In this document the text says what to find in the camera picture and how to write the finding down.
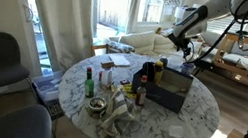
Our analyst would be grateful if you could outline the clear plastic scoop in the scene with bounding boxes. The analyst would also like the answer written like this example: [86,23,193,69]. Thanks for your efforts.
[166,123,187,138]

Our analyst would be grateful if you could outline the metal cup with blue stripes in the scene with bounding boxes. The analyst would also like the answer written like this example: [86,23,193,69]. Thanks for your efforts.
[179,60,197,78]

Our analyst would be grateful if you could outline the colourful floral pillow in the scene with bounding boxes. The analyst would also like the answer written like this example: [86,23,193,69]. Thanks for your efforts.
[155,24,177,40]

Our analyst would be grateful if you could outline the white shade table lamp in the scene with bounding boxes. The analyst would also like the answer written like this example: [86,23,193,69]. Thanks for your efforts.
[173,5,187,22]

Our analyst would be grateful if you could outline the striped kitchen towel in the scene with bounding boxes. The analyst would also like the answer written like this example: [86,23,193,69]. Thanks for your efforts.
[94,85,141,138]

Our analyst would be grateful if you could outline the cream sofa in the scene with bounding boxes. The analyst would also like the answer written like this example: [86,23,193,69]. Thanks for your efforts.
[106,17,202,66]

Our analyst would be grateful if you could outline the clear plastic storage bin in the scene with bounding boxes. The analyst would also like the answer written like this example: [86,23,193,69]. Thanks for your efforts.
[25,65,73,123]

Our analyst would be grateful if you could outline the brown hot sauce bottle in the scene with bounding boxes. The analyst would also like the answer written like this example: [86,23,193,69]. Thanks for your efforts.
[133,74,150,108]

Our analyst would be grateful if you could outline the small brown box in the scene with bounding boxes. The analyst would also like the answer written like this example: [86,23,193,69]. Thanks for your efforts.
[99,58,117,71]

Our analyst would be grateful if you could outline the small metal bowl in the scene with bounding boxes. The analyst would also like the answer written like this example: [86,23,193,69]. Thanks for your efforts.
[86,95,109,121]

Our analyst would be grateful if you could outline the wooden chair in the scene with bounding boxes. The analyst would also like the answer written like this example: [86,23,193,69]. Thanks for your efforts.
[89,40,113,59]

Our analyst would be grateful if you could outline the yellow packets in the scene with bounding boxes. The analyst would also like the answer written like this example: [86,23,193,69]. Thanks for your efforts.
[118,82,140,101]

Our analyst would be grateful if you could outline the dark metal can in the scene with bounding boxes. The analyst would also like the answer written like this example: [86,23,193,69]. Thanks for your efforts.
[157,55,171,69]

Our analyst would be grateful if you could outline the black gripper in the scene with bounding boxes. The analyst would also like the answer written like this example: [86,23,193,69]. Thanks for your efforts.
[164,27,196,60]

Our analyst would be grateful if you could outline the jar with yellow lid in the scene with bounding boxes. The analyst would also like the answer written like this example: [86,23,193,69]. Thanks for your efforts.
[150,59,166,86]

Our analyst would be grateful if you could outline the small red-capped bottle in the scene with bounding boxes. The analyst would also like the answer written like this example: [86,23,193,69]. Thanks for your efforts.
[96,70,104,88]

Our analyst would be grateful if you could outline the blue cardboard shoe box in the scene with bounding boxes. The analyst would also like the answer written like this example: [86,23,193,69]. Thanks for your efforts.
[128,60,197,116]

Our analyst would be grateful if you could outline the green glass bottle red cap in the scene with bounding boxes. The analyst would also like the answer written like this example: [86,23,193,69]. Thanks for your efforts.
[81,66,100,99]

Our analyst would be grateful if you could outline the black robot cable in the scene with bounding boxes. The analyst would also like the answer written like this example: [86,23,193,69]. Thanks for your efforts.
[185,0,248,74]

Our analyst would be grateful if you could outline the wooden bench table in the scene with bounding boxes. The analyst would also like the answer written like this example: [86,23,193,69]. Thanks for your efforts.
[190,27,248,105]

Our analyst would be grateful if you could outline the white plastic bottle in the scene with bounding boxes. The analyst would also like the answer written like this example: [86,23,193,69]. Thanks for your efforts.
[99,65,115,88]

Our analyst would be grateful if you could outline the white notebook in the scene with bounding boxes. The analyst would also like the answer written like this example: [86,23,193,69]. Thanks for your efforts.
[106,52,133,70]

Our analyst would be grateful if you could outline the grey white patterned pillow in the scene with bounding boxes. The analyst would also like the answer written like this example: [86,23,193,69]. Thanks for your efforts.
[104,39,137,56]

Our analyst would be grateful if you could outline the beige curtain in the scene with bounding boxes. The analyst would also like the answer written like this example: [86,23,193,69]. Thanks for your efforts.
[9,0,102,77]

